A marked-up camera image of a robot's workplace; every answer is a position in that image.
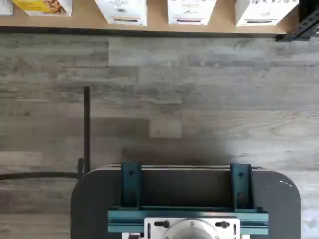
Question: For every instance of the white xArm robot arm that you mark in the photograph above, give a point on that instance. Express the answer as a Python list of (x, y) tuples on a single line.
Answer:
[(193, 231)]

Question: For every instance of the brown lower shelf board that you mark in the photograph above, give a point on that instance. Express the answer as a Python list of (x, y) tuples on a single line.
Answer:
[(157, 15)]

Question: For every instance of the white box pink strip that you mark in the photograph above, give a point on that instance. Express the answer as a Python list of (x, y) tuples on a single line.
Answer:
[(189, 12)]

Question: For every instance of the white box yellow strip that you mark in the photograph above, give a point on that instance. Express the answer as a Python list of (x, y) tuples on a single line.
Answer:
[(122, 12)]

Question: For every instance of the white box grey strip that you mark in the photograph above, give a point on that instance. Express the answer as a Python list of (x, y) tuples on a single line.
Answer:
[(264, 12)]

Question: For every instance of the yellow snack box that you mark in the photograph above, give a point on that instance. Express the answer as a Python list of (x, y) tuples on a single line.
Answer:
[(42, 7)]

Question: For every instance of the white carton box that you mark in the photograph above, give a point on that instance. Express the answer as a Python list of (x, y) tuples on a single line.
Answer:
[(6, 7)]

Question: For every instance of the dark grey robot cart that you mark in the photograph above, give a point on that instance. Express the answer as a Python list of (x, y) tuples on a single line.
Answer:
[(84, 211)]

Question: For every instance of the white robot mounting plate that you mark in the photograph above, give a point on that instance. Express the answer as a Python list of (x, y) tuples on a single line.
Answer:
[(224, 234)]

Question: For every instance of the teal metal mounting frame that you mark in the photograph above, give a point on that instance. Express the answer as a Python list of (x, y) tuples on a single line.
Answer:
[(129, 186)]

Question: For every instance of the black perforated shelf post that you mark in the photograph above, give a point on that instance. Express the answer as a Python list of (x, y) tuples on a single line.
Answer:
[(309, 22)]

